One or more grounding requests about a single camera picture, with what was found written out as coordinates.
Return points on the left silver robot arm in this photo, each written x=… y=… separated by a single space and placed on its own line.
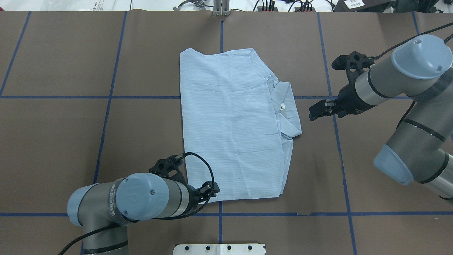
x=105 y=210

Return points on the light blue button shirt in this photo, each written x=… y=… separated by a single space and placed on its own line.
x=241 y=119

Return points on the aluminium frame post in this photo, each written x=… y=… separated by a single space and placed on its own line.
x=221 y=8

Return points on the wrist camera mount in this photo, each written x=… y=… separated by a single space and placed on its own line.
x=354 y=62
x=168 y=168

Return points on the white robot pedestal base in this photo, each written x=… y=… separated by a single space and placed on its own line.
x=221 y=249

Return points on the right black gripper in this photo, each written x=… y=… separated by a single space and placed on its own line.
x=348 y=100

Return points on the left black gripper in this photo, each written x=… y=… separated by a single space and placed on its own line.
x=193 y=196

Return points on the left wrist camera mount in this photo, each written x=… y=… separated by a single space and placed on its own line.
x=168 y=168

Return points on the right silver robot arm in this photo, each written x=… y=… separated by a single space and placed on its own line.
x=421 y=69

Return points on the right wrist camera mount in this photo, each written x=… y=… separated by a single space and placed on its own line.
x=354 y=62

